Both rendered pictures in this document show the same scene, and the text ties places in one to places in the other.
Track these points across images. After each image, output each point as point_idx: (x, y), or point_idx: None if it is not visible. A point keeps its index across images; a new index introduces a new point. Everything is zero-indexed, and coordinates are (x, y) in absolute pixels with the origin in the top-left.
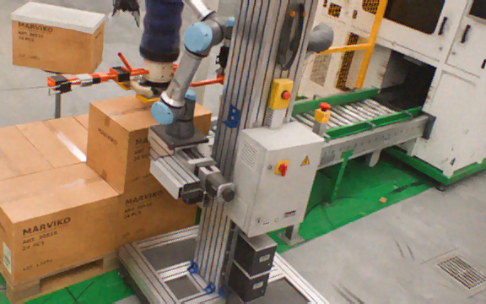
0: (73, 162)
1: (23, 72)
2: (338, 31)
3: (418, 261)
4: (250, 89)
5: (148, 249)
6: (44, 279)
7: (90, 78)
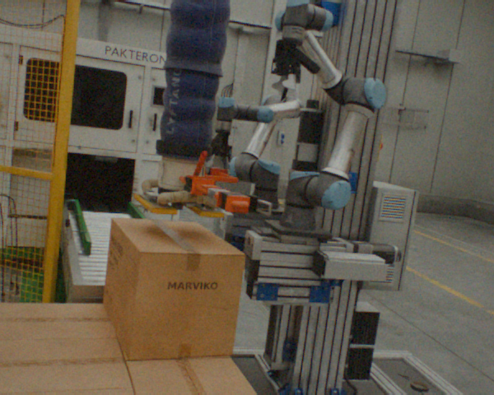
0: (123, 369)
1: None
2: None
3: (261, 314)
4: (370, 145)
5: None
6: None
7: (226, 189)
